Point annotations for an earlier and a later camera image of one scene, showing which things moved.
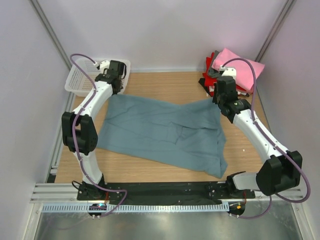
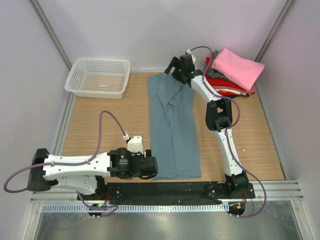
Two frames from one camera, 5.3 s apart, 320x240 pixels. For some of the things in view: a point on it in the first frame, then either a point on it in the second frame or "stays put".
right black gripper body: [217, 97] to [177, 73]
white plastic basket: [77, 86] stays put
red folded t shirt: [210, 81] stays put
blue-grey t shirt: [188, 134] to [173, 127]
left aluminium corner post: [36, 5] stays put
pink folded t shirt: [245, 72] stays put
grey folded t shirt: [214, 72] stays put
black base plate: [160, 192] stays put
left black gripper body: [118, 90] to [137, 155]
